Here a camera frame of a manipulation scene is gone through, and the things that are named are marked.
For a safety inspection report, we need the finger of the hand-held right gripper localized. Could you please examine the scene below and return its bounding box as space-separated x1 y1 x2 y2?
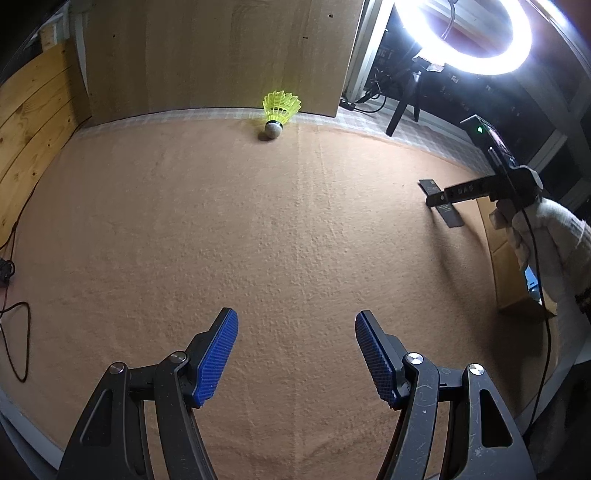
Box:
426 178 499 208

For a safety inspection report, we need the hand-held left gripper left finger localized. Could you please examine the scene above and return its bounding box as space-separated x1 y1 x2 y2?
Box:
55 307 239 480

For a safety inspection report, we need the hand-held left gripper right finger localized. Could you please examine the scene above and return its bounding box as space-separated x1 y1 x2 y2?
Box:
355 310 539 480

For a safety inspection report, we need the dark grey card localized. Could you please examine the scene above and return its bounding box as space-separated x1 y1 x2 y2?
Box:
417 178 465 230

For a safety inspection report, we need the cardboard box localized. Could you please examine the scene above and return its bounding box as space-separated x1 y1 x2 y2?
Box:
475 198 560 325

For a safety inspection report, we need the yellow shuttlecock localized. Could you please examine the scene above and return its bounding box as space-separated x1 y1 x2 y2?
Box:
259 90 304 142

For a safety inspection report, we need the person's right hand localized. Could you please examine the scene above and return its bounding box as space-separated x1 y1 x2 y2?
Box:
488 198 591 315

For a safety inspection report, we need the black tripod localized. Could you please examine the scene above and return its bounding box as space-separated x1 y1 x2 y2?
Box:
385 55 445 137

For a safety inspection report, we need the checked bed sheet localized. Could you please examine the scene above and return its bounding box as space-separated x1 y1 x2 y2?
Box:
74 107 483 163

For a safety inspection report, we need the large wooden board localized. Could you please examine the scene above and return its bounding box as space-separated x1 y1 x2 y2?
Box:
83 0 366 126

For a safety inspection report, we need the pine plank panel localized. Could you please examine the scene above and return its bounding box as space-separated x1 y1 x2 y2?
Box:
0 44 92 246

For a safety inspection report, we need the black power strip cable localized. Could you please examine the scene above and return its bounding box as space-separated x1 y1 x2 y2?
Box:
355 69 389 114

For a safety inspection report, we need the white ring light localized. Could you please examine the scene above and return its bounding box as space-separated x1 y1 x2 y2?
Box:
392 0 533 77

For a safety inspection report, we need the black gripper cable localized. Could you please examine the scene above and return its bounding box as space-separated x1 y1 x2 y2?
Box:
519 203 556 435

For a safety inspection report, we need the white window frame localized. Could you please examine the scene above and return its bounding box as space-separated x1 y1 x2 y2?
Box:
344 0 394 101

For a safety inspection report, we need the black floor cable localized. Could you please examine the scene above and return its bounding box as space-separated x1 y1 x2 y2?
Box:
0 222 34 384

